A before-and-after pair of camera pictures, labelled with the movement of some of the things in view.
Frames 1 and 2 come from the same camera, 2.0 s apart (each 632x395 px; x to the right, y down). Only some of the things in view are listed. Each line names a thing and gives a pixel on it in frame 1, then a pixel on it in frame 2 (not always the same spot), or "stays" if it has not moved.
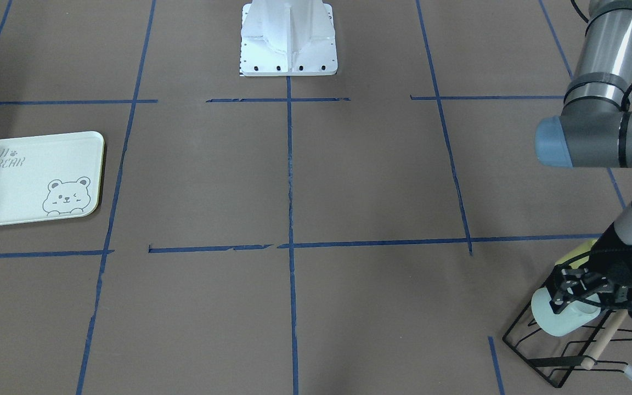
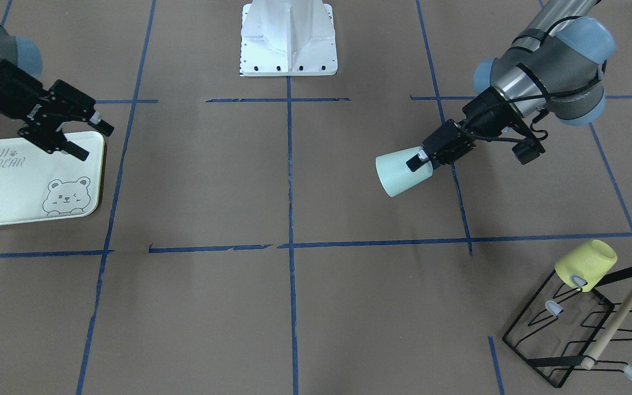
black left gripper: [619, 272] -> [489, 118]
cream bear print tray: [32, 179] stays
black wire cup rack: [556, 356] stays
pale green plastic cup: [560, 323] -> [394, 174]
